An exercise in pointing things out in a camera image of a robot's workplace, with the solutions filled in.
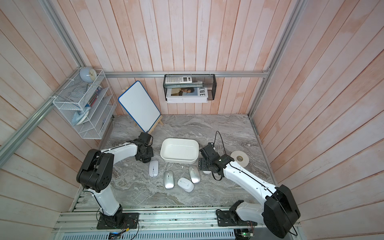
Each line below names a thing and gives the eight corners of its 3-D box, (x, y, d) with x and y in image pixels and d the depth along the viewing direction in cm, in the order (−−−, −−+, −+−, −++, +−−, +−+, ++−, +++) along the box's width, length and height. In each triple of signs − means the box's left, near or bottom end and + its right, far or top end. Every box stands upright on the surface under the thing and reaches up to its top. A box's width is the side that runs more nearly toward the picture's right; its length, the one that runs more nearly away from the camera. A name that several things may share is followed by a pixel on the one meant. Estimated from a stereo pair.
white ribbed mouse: (175, 184, 87) (175, 182, 85) (181, 176, 90) (181, 174, 88) (189, 194, 83) (189, 193, 81) (195, 186, 86) (195, 184, 84)
